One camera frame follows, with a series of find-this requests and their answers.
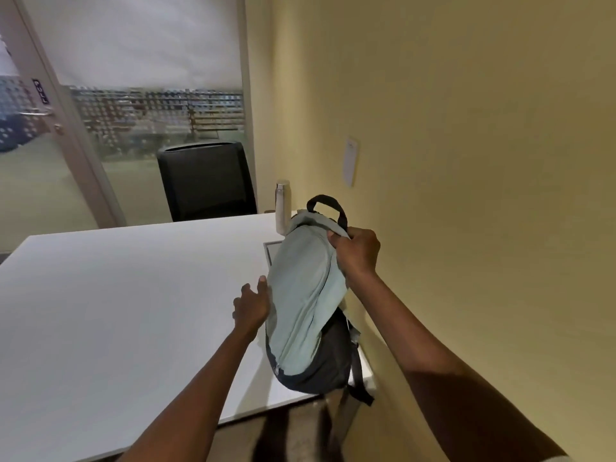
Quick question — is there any person's left hand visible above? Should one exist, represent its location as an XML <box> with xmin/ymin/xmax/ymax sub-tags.
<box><xmin>232</xmin><ymin>275</ymin><xmax>271</xmax><ymax>338</ymax></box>

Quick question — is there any light green and grey backpack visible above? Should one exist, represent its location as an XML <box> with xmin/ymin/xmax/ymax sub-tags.
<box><xmin>264</xmin><ymin>194</ymin><xmax>375</xmax><ymax>407</ymax></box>

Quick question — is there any black office chair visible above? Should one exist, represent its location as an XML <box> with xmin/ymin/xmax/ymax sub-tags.
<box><xmin>156</xmin><ymin>141</ymin><xmax>259</xmax><ymax>223</ymax></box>

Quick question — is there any white wall plate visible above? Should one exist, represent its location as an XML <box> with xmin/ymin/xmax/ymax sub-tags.
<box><xmin>342</xmin><ymin>136</ymin><xmax>360</xmax><ymax>187</ymax></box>

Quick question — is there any person's right hand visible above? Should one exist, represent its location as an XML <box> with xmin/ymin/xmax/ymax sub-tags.
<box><xmin>327</xmin><ymin>227</ymin><xmax>382</xmax><ymax>285</ymax></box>

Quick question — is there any person's left forearm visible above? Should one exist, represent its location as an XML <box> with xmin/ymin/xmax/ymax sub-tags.
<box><xmin>118</xmin><ymin>327</ymin><xmax>261</xmax><ymax>462</ymax></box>

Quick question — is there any white water bottle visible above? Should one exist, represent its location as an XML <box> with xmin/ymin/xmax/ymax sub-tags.
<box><xmin>275</xmin><ymin>179</ymin><xmax>291</xmax><ymax>236</ymax></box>

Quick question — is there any glass door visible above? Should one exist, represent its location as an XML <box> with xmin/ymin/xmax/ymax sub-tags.
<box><xmin>0</xmin><ymin>0</ymin><xmax>127</xmax><ymax>253</ymax></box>

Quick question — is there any table cable port cover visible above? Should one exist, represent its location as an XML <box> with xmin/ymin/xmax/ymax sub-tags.
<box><xmin>263</xmin><ymin>240</ymin><xmax>285</xmax><ymax>271</ymax></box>

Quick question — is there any person's right forearm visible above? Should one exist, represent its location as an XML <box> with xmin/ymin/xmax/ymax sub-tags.
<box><xmin>347</xmin><ymin>272</ymin><xmax>571</xmax><ymax>462</ymax></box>

